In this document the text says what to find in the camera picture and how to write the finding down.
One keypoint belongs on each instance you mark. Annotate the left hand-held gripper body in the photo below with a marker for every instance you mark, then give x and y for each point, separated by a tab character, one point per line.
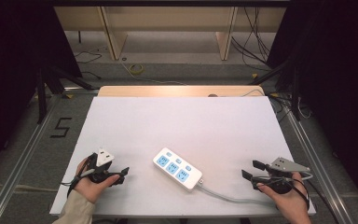
103	158

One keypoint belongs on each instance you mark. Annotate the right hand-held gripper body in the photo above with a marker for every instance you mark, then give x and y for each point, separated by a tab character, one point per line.
281	168

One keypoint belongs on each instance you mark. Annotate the person's left hand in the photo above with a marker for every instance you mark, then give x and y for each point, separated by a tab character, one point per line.
90	188

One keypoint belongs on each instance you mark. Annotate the person's right hand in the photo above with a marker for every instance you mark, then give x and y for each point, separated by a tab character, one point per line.
290	202

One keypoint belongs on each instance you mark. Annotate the white power strip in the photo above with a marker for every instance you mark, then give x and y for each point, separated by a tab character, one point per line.
177	168

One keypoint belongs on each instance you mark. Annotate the black metal stand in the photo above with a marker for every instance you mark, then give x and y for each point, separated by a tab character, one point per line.
48	84
294	90

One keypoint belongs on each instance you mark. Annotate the yellow tape roll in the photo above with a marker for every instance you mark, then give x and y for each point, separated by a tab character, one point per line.
136	69

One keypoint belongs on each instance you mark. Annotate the black curtain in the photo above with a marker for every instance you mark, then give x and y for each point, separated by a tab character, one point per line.
9	77
338	77

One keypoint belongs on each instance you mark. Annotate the light wooden shelf unit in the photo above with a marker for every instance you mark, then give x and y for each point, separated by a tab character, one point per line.
167	18

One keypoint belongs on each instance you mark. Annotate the metal floor rail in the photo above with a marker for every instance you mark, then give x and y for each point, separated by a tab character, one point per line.
318	168
21	158

